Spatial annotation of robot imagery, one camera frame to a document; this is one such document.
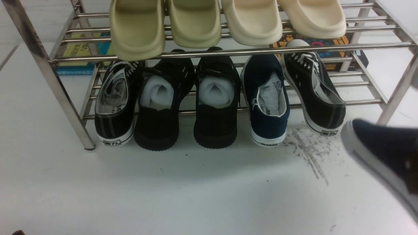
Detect light green foam slipper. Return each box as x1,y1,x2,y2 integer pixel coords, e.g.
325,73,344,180
165,0,221,49

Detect black knit sneaker left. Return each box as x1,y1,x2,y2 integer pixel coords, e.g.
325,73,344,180
134,58,196,151

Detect stainless steel shoe rack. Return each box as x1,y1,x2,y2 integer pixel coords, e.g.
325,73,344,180
2,0,417,151

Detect cream foam slipper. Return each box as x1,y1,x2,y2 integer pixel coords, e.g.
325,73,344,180
221,0,283,46

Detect olive green foam slipper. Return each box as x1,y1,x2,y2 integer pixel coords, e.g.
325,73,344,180
109,0,166,61

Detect black knit sneaker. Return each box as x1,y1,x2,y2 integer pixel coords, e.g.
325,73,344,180
194,55,241,149
134,58,196,151

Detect black canvas sneaker white laces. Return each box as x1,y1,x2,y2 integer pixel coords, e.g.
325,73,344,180
281,52,346,137

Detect dark navy canvas sneaker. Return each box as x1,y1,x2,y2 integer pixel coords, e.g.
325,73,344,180
341,119,418,221

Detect black colourful book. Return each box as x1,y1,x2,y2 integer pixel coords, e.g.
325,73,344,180
269,32,354,72

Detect yellow and blue book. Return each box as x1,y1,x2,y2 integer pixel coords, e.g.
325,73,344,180
57,42,114,76

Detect black knit sneaker right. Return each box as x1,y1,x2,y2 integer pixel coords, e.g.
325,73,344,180
194,55,241,149

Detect beige foam slipper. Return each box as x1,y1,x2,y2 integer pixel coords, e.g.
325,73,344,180
277,0,346,39

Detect black canvas sneaker white sole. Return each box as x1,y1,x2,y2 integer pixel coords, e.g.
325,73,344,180
94,60,146,147

